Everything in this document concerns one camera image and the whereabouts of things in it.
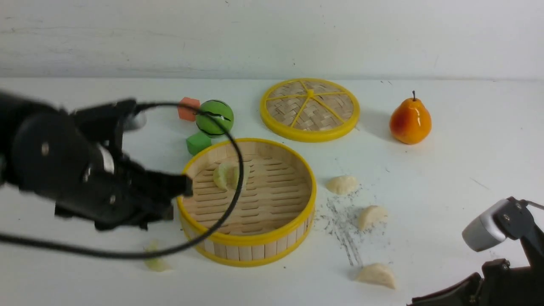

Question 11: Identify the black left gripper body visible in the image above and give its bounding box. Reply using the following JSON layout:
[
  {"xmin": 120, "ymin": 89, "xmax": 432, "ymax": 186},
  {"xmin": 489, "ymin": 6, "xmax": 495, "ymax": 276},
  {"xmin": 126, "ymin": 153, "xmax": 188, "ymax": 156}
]
[{"xmin": 54, "ymin": 157, "xmax": 193, "ymax": 231}]

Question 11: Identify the green dumpling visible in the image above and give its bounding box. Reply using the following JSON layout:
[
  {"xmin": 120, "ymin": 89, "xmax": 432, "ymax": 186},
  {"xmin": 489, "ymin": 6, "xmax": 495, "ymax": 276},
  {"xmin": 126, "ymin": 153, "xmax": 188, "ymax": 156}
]
[
  {"xmin": 212, "ymin": 162, "xmax": 240, "ymax": 190},
  {"xmin": 144, "ymin": 241, "xmax": 171, "ymax": 272}
]

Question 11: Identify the white dumpling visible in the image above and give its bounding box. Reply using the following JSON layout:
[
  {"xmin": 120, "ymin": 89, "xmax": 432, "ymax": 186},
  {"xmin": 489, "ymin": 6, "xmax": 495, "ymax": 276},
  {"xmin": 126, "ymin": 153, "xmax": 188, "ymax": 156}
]
[
  {"xmin": 358, "ymin": 205, "xmax": 389, "ymax": 231},
  {"xmin": 325, "ymin": 176, "xmax": 359, "ymax": 195},
  {"xmin": 355, "ymin": 263, "xmax": 397, "ymax": 290}
]

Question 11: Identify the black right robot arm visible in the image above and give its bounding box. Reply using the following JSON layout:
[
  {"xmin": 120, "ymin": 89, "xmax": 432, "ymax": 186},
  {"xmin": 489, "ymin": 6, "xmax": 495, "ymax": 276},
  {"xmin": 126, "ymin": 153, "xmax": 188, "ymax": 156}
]
[{"xmin": 411, "ymin": 225, "xmax": 544, "ymax": 306}]

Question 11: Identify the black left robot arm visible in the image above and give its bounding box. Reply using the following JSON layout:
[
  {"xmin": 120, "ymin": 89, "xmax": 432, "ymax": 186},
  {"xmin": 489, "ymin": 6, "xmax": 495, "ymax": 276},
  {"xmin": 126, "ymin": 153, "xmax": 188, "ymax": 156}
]
[{"xmin": 1, "ymin": 92, "xmax": 193, "ymax": 231}]

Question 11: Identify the bamboo steamer tray yellow rim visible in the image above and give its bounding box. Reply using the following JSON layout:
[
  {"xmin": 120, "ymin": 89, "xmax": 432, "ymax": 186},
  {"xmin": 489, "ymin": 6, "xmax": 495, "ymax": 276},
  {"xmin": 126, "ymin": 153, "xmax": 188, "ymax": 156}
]
[{"xmin": 178, "ymin": 138, "xmax": 317, "ymax": 267}]

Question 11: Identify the woven bamboo steamer lid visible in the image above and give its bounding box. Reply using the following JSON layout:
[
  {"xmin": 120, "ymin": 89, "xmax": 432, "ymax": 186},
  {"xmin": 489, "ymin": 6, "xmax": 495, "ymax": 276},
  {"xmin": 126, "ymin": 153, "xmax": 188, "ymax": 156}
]
[{"xmin": 260, "ymin": 78, "xmax": 361, "ymax": 143}]

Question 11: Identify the green foam cube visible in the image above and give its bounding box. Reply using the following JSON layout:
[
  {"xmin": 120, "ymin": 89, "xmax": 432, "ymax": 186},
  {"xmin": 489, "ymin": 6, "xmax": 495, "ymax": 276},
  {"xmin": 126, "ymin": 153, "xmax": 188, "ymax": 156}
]
[{"xmin": 185, "ymin": 131, "xmax": 212, "ymax": 156}]

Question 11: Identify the orange foam cube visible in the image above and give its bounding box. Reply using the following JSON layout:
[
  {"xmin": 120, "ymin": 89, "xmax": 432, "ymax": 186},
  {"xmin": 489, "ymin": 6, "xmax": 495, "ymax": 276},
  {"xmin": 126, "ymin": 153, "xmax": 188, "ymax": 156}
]
[{"xmin": 178, "ymin": 97, "xmax": 201, "ymax": 122}]

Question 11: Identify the green toy watermelon ball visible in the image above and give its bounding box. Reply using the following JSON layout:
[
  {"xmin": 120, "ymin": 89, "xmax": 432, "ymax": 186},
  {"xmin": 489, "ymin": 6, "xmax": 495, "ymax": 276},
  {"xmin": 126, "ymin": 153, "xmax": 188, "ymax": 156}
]
[{"xmin": 195, "ymin": 99, "xmax": 235, "ymax": 138}]

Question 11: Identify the orange toy pear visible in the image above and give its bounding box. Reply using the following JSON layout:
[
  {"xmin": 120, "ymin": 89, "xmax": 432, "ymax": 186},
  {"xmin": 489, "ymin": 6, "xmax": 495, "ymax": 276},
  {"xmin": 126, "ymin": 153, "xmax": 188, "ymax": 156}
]
[{"xmin": 389, "ymin": 91, "xmax": 433, "ymax": 145}]

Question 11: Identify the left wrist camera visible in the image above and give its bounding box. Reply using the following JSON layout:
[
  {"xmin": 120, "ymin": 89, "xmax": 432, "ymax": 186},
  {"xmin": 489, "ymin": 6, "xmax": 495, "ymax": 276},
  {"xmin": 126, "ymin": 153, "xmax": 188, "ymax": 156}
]
[{"xmin": 70, "ymin": 99, "xmax": 146, "ymax": 148}]

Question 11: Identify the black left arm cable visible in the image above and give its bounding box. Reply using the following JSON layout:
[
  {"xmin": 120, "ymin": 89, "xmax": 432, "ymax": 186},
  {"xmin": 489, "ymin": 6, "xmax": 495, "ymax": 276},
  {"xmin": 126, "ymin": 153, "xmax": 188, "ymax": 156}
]
[{"xmin": 0, "ymin": 101, "xmax": 245, "ymax": 260}]

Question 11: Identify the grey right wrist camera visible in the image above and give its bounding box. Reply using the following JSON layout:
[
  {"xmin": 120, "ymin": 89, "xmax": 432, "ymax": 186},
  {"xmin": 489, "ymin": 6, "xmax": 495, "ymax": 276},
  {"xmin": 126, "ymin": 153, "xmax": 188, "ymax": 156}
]
[{"xmin": 462, "ymin": 196, "xmax": 543, "ymax": 255}]

